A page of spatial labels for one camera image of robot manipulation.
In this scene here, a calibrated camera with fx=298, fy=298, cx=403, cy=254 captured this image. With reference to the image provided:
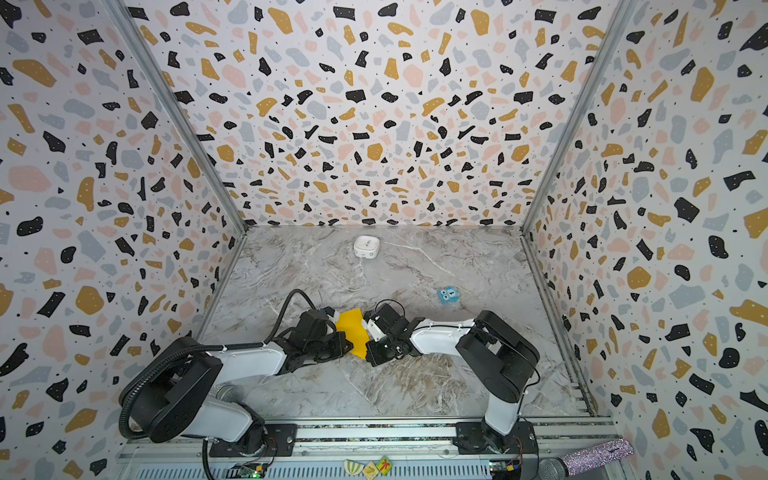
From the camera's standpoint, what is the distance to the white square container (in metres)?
1.12

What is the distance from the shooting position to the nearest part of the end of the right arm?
2.22 feet

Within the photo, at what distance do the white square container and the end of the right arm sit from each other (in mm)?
387
